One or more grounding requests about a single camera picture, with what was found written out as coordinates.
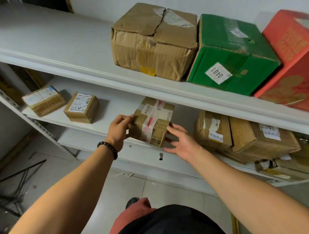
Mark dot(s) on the small black clip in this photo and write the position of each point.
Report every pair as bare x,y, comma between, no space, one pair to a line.
161,156

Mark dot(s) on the person's black shoe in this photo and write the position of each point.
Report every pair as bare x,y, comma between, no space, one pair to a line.
132,202

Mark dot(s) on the small box with checkmark label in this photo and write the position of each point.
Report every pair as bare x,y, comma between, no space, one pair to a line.
79,117

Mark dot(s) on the person's right hand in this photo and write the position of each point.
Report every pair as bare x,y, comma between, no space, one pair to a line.
187,147

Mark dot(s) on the yellow taped panel frame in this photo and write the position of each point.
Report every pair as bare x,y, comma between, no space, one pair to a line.
14,84

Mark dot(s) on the white metal shelf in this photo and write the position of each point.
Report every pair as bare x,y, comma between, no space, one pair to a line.
60,36

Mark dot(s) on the small taped box blue corner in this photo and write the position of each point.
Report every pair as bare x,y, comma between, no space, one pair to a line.
48,106

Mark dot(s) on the person's right forearm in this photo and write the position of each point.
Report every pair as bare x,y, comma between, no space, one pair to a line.
253,195

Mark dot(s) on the black tripod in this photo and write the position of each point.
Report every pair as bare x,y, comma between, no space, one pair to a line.
24,173

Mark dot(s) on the plain yellow tape line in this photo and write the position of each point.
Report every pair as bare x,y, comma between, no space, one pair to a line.
234,224

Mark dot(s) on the small box with torn label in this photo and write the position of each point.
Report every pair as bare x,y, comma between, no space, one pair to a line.
202,130

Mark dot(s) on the person's left hand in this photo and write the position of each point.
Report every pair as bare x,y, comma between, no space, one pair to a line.
118,132

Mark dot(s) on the brown box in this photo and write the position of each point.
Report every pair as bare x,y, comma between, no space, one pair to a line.
149,55

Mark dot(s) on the person's red trouser leg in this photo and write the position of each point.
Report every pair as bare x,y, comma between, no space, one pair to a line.
130,214

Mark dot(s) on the person's black shirt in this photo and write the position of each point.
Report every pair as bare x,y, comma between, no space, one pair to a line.
173,221

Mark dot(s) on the plain green cardboard box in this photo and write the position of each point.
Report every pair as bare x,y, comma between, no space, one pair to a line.
241,65

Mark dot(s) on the red printed cardboard box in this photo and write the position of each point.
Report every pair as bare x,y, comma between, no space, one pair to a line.
289,48

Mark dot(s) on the person's left forearm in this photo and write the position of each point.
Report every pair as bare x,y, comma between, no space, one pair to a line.
67,197

